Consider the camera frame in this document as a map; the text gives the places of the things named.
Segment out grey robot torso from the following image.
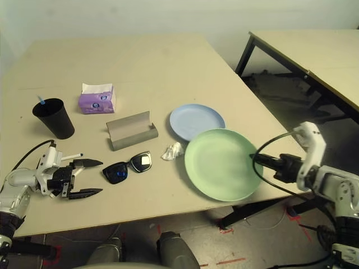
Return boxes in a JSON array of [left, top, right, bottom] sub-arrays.
[[71, 262, 166, 269]]

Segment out black floor cable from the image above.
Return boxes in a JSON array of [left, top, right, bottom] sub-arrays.
[[268, 253, 334, 269]]

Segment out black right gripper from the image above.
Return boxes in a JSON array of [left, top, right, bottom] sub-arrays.
[[249, 153, 305, 184]]

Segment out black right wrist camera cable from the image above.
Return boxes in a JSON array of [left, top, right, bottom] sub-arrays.
[[252, 130, 337, 236]]

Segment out black left wrist camera cable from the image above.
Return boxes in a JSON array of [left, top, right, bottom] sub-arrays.
[[11, 139, 57, 171]]

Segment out beige side table black frame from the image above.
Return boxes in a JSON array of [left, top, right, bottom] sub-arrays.
[[234, 27, 359, 126]]

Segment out white tissue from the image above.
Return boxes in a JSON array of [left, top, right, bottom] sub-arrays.
[[161, 142, 185, 161]]

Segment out black plastic cup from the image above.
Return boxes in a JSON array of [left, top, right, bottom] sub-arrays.
[[32, 98, 76, 140]]

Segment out black table leg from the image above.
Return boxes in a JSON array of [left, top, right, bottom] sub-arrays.
[[8, 240, 57, 260], [220, 193, 332, 228]]

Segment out grey glasses case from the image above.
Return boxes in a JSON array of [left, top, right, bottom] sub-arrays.
[[105, 111, 159, 152]]

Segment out black sunglasses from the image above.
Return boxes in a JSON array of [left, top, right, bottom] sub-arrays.
[[102, 151, 153, 185]]

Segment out white floor cable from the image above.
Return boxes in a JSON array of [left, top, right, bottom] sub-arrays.
[[246, 208, 287, 229]]

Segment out purple tissue pack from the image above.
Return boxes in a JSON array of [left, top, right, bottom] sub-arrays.
[[77, 82, 116, 115]]

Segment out light green plate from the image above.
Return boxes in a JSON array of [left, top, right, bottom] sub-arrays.
[[184, 128, 264, 202]]

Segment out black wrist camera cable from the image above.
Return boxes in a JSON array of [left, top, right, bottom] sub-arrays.
[[252, 130, 337, 236], [11, 139, 57, 171]]

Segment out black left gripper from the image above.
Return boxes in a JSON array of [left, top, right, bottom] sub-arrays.
[[47, 158, 104, 200]]

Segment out light blue plate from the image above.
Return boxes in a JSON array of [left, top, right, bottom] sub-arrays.
[[169, 103, 226, 142]]

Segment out white marker blue cap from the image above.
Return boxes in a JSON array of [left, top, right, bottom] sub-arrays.
[[60, 152, 84, 162]]

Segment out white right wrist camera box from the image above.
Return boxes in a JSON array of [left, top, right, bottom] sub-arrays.
[[293, 121, 326, 192]]

